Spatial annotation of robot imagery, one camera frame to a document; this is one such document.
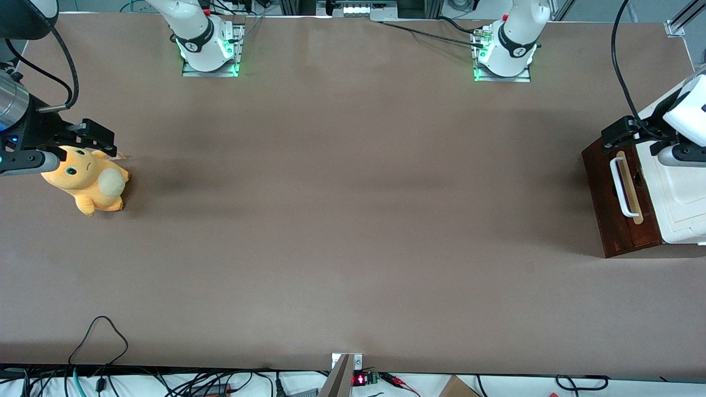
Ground red wire leads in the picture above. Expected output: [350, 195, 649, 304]
[379, 373, 421, 396]

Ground brown cardboard box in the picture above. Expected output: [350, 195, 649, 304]
[438, 375, 482, 397]

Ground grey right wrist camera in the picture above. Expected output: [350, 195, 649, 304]
[0, 150, 60, 177]

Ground long black table cable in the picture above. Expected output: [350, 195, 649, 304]
[381, 21, 487, 48]

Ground short black table cable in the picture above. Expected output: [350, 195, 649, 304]
[437, 15, 479, 35]

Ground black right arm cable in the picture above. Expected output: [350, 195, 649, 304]
[4, 25, 79, 114]

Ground brown cabinet with white top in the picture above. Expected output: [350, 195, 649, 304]
[582, 65, 706, 259]

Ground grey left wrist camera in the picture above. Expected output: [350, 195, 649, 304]
[657, 143, 706, 168]

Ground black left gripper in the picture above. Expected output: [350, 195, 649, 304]
[601, 87, 686, 155]

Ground metal camera mount beam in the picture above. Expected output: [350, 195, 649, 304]
[317, 353, 365, 397]

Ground grey power strip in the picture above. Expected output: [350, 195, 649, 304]
[317, 0, 399, 18]

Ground black coiled cable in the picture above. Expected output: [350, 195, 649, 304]
[554, 374, 610, 392]

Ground brown drawer with white handle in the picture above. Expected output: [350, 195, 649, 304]
[582, 135, 662, 259]

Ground black power adapter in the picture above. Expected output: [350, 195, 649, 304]
[189, 383, 233, 397]

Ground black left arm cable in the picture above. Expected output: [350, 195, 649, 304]
[610, 0, 671, 141]

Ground aluminium frame profile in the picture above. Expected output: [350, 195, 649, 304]
[664, 0, 706, 38]

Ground orange plush toy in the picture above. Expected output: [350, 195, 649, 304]
[40, 145, 131, 217]

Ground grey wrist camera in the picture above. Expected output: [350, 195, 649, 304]
[0, 150, 60, 177]
[657, 143, 706, 168]

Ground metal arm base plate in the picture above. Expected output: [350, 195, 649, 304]
[181, 23, 245, 78]
[473, 25, 533, 83]

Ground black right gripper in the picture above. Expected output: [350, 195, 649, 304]
[1, 95, 119, 158]

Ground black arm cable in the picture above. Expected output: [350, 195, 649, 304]
[4, 25, 79, 114]
[610, 0, 671, 141]

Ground black looped cable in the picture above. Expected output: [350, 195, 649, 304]
[68, 315, 129, 369]

